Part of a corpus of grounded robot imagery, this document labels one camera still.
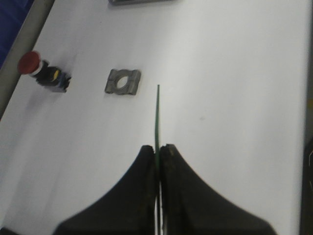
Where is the silver metal tray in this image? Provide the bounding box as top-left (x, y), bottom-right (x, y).
top-left (108, 0), bottom-right (167, 6)

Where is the red emergency stop button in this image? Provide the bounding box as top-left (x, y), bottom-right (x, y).
top-left (18, 50), bottom-right (71, 93)

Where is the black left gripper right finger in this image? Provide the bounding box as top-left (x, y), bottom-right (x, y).
top-left (160, 144), bottom-right (275, 235)

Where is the grey metal clamp block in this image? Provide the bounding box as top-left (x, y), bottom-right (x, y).
top-left (105, 69), bottom-right (141, 95)

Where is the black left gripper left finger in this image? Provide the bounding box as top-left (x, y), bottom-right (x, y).
top-left (54, 145), bottom-right (157, 235)

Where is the centre blue plastic crate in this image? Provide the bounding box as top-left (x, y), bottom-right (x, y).
top-left (0, 0), bottom-right (34, 67)

